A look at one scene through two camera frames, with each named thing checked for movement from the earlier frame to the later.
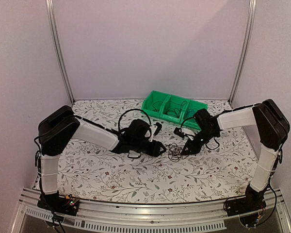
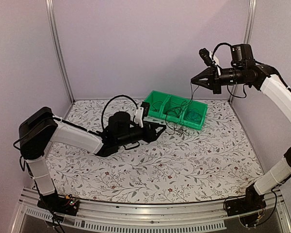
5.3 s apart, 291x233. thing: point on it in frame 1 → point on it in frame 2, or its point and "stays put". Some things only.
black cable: [156, 110] stays put
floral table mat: [220, 169] stays put
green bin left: [154, 104] stays put
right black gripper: [194, 149] → [206, 73]
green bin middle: [174, 108] stays put
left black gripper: [154, 151] → [150, 134]
